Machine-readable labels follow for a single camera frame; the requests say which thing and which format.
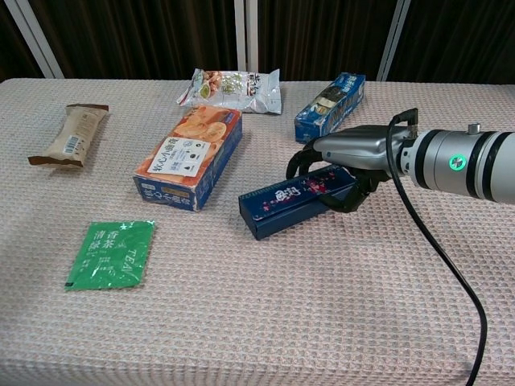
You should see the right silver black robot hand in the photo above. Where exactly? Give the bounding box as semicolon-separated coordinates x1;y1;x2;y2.
285;124;408;215

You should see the white nut snack bag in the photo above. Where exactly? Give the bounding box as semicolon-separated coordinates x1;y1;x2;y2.
176;68;282;116

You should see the beige brown snack bar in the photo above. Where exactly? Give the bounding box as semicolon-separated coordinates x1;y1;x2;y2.
27;103;110;169

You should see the pink waffle tablecloth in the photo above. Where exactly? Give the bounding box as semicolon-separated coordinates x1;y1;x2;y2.
0;77;515;386

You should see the dark blue floral box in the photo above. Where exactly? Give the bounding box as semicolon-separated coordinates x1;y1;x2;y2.
237;164;358;241

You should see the white partition frame post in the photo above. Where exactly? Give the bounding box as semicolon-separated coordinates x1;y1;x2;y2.
376;0;418;81
3;0;65;80
233;0;259;72

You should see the orange blue biscuit box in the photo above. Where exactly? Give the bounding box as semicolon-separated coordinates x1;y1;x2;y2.
133;104;244;213

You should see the dark brown curtain panel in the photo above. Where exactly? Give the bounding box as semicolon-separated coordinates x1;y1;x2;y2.
27;0;238;80
256;0;399;81
388;0;515;85
0;0;43;84

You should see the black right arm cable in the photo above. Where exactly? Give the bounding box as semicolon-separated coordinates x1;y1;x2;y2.
385;107;490;386

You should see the green tea sachet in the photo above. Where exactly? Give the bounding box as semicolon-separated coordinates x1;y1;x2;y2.
64;219;156;292

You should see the blue cookie box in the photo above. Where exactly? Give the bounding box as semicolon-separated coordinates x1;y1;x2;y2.
294;72;366;150

